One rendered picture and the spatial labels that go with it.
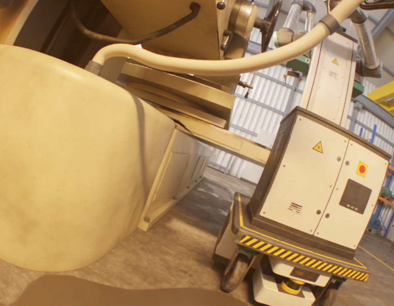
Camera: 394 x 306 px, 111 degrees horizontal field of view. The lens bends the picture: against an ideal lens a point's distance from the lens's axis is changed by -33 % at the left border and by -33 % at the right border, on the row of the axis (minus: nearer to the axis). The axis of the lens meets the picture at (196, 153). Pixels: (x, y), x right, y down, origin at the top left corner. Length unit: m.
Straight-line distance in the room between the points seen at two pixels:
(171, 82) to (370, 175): 1.35
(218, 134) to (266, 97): 7.48
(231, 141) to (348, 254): 1.09
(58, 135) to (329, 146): 0.92
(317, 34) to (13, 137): 0.72
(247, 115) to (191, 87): 7.22
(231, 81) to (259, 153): 0.57
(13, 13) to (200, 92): 1.23
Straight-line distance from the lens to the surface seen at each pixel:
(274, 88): 9.11
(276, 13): 1.07
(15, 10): 1.06
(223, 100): 1.41
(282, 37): 1.78
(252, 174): 7.84
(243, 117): 8.54
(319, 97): 1.42
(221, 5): 0.80
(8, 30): 0.99
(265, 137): 7.94
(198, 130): 1.55
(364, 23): 1.46
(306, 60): 1.62
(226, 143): 1.53
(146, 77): 1.59
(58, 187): 0.55
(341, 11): 0.51
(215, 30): 1.01
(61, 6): 1.07
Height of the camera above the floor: 0.53
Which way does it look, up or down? 2 degrees down
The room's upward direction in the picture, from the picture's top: 22 degrees clockwise
